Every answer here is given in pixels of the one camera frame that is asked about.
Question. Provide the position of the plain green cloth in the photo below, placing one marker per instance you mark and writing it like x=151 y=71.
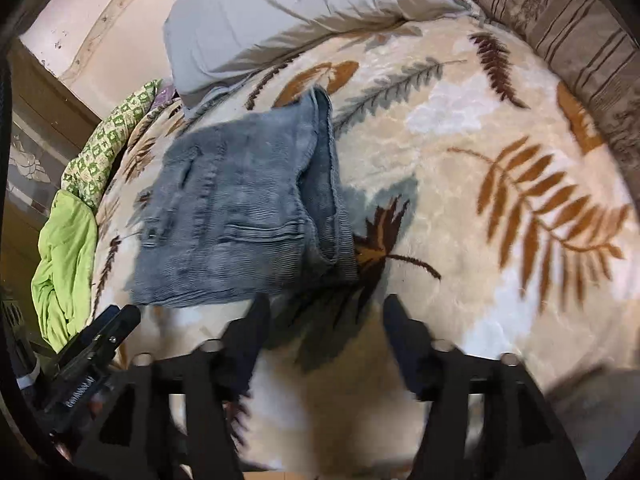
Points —
x=65 y=260

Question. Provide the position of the green patterned cloth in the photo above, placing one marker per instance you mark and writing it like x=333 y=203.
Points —
x=110 y=135

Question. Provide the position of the blue denim jeans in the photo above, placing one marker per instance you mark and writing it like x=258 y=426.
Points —
x=225 y=210

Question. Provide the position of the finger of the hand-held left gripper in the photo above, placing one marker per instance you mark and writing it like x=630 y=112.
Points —
x=112 y=327

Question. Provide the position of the leaf printed cream blanket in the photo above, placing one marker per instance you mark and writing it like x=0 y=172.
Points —
x=450 y=210

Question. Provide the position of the grey pillow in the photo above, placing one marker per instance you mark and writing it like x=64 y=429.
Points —
x=300 y=10

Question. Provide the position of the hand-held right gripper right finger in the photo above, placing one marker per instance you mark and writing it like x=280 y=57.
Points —
x=405 y=340

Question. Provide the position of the brown striped pillow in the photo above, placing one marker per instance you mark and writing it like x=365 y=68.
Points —
x=560 y=25

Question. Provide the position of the purple cloth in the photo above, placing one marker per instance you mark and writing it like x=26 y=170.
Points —
x=165 y=97

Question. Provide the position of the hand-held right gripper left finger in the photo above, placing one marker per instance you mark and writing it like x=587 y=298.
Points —
x=250 y=330

